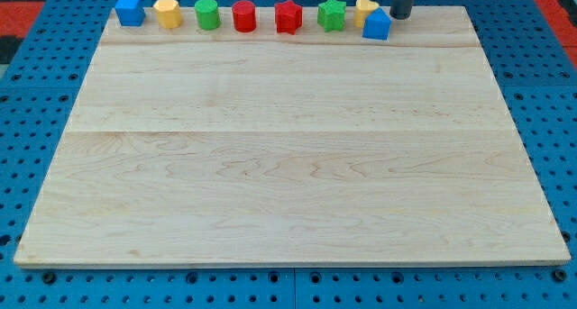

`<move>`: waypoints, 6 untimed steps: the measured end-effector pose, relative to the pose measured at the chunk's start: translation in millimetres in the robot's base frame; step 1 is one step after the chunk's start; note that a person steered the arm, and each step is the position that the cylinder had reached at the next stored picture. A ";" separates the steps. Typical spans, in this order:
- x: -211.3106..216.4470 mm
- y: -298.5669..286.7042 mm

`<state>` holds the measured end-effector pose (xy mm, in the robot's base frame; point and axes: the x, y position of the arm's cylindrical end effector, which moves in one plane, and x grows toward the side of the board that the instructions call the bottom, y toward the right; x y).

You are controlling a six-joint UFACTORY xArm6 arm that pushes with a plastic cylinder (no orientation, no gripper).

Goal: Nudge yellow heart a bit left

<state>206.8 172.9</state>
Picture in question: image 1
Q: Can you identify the green star block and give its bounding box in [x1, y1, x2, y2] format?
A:
[317, 0, 346, 32]

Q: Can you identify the red star block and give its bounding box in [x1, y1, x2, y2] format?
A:
[274, 0, 303, 35]

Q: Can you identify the red cylinder block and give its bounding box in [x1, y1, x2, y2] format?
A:
[232, 0, 257, 32]

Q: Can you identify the light wooden board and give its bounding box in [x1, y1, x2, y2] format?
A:
[14, 6, 571, 269]

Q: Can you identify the yellow hexagon block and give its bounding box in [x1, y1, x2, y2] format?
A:
[152, 0, 183, 29]

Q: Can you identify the yellow heart block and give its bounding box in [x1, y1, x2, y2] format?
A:
[353, 0, 380, 28]

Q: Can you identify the green cylinder block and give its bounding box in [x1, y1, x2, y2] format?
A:
[195, 0, 221, 31]

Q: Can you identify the blue cube block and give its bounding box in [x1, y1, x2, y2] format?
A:
[114, 0, 145, 27]

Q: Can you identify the blue pentagon block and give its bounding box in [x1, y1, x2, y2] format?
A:
[362, 8, 392, 41]

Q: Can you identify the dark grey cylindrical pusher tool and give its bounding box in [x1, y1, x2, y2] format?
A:
[389, 0, 415, 20]

